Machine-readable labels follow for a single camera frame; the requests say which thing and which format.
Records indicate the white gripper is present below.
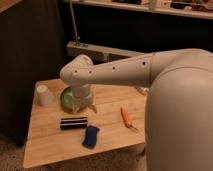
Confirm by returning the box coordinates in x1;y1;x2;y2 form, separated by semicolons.
71;84;93;113

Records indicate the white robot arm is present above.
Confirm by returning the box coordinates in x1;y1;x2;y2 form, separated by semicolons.
60;49;213;171

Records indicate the green bowl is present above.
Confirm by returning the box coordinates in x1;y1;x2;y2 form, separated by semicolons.
60;87;73;110

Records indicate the black striped rectangular box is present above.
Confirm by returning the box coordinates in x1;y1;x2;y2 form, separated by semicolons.
60;117;88;130

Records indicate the white upside-down cup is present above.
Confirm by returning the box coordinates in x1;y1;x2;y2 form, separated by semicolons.
36;85;54;107

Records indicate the wooden folding table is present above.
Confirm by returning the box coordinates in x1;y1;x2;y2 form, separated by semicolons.
23;79;146;168

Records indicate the long grey case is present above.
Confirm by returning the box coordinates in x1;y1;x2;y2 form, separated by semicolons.
66;41;143;62

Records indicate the metal pole stand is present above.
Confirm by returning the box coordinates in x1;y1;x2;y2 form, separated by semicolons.
69;0;87;47

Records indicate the wooden shelf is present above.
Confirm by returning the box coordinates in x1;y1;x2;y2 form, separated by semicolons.
63;0;213;20

